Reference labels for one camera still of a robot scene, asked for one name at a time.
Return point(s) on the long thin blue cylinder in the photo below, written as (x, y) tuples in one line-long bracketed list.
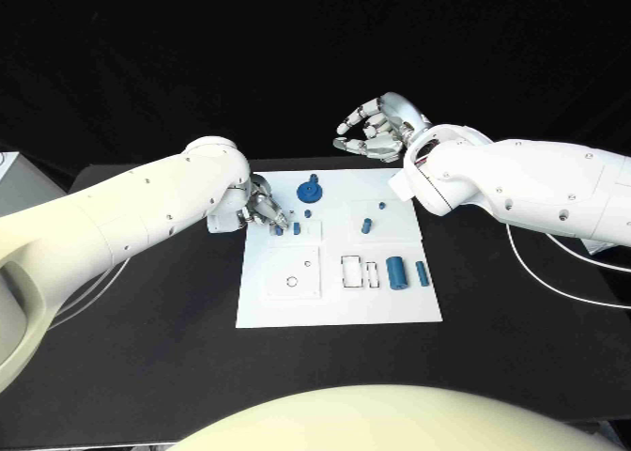
[(423, 274)]

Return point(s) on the white task board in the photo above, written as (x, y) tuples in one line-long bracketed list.
[(296, 310)]

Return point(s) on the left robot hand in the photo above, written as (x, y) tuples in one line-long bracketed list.
[(263, 208)]

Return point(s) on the grey box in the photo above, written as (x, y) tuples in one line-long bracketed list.
[(21, 190)]

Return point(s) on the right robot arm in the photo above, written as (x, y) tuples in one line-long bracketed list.
[(524, 183)]

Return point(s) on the blue peg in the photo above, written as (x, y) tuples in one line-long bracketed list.
[(367, 226)]

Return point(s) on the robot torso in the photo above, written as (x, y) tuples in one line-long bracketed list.
[(387, 423)]

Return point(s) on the large blue cylinder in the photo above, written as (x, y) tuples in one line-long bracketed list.
[(397, 273)]

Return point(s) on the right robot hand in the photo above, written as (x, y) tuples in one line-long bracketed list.
[(397, 116)]

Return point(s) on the blue gear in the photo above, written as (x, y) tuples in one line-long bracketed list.
[(309, 193)]

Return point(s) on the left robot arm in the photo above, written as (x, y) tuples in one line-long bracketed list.
[(93, 229)]

